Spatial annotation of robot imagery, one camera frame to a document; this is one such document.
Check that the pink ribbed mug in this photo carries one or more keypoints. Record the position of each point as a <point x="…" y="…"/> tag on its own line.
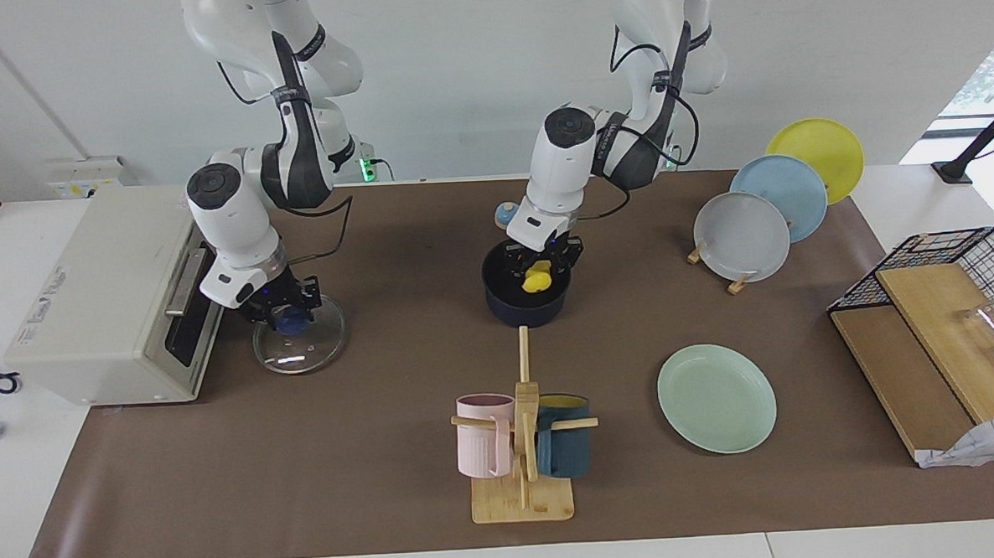
<point x="475" y="448"/>

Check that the brown table mat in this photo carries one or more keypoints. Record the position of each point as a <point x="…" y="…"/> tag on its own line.
<point x="345" y="445"/>

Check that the pale green plate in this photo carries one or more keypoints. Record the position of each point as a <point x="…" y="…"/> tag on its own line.
<point x="716" y="399"/>

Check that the grey plate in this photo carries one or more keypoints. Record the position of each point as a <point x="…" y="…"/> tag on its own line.
<point x="743" y="239"/>

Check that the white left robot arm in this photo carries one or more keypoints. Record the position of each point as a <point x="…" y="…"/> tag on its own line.
<point x="559" y="167"/>

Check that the wooden mug tree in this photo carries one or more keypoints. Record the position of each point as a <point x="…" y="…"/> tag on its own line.
<point x="523" y="500"/>

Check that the white crumpled cloth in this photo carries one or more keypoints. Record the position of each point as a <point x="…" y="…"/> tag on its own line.
<point x="991" y="442"/>

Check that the white wall socket box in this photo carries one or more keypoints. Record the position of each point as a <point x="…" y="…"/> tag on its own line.
<point x="81" y="175"/>

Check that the glass lid with blue knob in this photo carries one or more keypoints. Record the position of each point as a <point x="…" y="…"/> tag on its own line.
<point x="299" y="355"/>

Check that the small blue round timer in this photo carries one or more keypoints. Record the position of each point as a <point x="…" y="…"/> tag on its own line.
<point x="504" y="216"/>

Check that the light blue plate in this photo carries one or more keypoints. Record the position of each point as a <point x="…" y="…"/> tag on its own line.
<point x="795" y="190"/>

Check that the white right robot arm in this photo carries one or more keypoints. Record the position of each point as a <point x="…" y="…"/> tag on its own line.
<point x="234" y="215"/>

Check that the yellow potato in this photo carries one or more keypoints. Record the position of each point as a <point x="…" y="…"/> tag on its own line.
<point x="537" y="279"/>

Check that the yellow plate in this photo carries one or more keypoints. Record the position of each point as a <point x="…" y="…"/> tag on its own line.
<point x="827" y="143"/>

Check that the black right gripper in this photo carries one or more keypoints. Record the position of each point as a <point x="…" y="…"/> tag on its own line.
<point x="284" y="295"/>

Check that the wooden shelf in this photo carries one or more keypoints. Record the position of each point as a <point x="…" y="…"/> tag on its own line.
<point x="903" y="362"/>

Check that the wooden plate rack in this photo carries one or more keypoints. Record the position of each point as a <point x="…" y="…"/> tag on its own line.
<point x="741" y="286"/>

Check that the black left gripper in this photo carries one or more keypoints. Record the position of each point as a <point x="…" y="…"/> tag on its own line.
<point x="546" y="242"/>

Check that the dark blue mug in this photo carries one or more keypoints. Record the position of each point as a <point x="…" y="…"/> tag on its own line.
<point x="568" y="456"/>

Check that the beige toaster oven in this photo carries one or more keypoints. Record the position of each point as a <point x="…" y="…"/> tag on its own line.
<point x="95" y="305"/>

